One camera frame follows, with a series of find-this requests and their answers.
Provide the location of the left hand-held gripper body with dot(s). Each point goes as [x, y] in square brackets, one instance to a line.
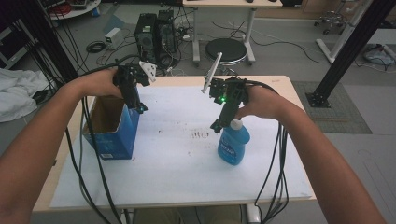
[129, 74]

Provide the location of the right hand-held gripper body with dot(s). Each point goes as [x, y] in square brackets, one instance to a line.
[230, 90]

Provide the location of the blue plastic bottle white cap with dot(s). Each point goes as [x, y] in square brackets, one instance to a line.
[233, 146]

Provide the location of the blue cardboard box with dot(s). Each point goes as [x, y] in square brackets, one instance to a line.
[116, 137]

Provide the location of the person's left hand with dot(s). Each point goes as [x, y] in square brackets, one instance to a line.
[98, 84]

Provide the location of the person's right hand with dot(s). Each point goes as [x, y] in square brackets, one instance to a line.
[264, 104]

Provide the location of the small white box device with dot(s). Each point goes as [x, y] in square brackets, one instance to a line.
[113, 37]

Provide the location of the black round stool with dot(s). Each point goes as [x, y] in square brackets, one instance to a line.
[225, 49]

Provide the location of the black computer tower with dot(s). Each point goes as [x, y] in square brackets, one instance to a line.
[166, 31]
[144, 34]

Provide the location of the white table mat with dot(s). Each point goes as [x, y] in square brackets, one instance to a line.
[174, 174]

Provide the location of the round white table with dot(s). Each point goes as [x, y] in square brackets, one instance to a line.
[77, 11]

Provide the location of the white-legged wooden desk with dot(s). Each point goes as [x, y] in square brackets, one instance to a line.
[232, 3]

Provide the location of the white table leg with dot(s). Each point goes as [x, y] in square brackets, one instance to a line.
[252, 214]

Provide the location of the grey floor mat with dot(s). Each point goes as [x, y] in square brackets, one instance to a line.
[339, 112]

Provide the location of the white crumpled cloth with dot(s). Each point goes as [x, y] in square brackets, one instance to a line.
[17, 93]

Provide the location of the dark cabinet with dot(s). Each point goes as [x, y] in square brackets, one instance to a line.
[12, 46]

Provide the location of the office chair wheeled base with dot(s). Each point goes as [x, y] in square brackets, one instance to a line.
[331, 20]

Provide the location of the white metal stand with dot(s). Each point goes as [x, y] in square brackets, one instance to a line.
[344, 34]

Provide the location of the black aluminium frame post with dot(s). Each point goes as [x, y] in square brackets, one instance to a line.
[348, 53]

